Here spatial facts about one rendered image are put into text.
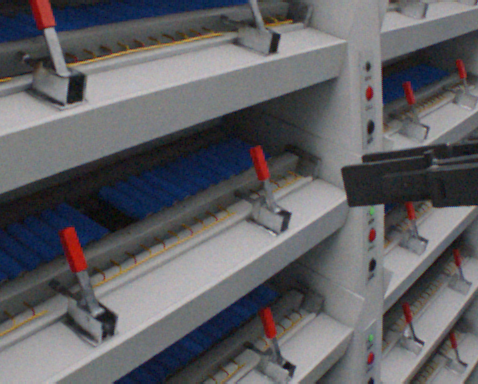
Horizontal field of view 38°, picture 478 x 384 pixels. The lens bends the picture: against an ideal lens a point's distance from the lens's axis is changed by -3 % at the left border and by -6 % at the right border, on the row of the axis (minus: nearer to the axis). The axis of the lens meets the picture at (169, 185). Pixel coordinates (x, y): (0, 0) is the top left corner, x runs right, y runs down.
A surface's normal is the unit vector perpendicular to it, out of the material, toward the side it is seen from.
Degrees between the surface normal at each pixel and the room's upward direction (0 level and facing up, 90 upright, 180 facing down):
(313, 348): 19
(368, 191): 90
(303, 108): 90
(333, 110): 90
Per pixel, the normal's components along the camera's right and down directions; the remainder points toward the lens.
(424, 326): 0.15, -0.87
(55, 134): 0.75, 0.41
